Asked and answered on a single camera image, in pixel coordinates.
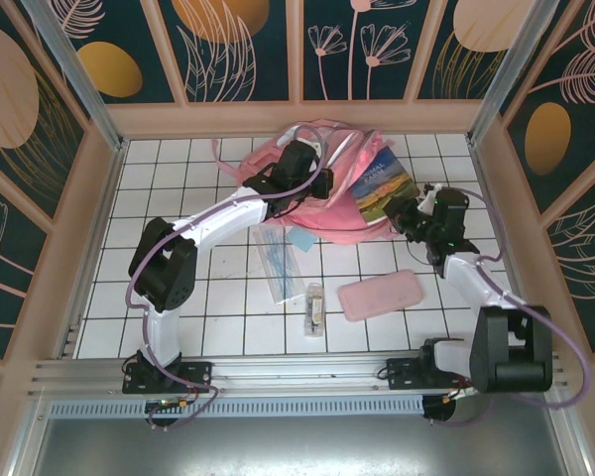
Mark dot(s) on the pink student backpack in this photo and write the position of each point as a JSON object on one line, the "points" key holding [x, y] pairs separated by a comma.
{"points": [[337, 213]]}

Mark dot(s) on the landscape cover paperback book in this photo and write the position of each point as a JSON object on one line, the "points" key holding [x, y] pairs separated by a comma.
{"points": [[384, 183]]}

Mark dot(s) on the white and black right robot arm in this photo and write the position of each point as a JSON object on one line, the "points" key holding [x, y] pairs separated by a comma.
{"points": [[511, 347]]}

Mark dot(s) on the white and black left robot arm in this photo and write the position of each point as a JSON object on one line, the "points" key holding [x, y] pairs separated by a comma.
{"points": [[163, 268]]}

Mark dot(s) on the clear bag of blue pens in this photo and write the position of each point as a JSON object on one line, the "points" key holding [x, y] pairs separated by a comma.
{"points": [[277, 265]]}

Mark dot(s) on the small clear bag of stationery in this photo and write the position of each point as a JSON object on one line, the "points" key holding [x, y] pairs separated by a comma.
{"points": [[314, 310]]}

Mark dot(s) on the light blue sticky note pad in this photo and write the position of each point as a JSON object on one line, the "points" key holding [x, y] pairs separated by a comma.
{"points": [[302, 242]]}

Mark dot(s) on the pink pencil case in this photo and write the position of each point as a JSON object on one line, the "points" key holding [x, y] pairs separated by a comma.
{"points": [[382, 295]]}

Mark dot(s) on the small wiring connector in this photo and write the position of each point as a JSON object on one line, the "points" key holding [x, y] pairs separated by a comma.
{"points": [[168, 404], [458, 394]]}

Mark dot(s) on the grey metal sheet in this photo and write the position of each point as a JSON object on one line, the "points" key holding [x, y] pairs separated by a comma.
{"points": [[297, 446]]}

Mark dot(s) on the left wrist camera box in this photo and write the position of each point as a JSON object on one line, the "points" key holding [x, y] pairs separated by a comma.
{"points": [[297, 156]]}

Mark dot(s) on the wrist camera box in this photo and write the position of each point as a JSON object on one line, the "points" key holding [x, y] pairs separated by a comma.
{"points": [[297, 156], [448, 203]]}

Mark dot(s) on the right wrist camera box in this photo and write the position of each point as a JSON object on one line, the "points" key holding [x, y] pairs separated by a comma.
{"points": [[448, 203]]}

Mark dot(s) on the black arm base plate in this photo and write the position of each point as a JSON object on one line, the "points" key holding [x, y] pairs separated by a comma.
{"points": [[399, 374], [201, 374]]}

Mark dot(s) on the aluminium frame post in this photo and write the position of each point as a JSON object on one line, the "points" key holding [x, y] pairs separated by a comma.
{"points": [[515, 74], [76, 74]]}

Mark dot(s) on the aluminium mounting rail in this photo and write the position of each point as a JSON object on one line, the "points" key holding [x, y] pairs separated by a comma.
{"points": [[297, 369]]}

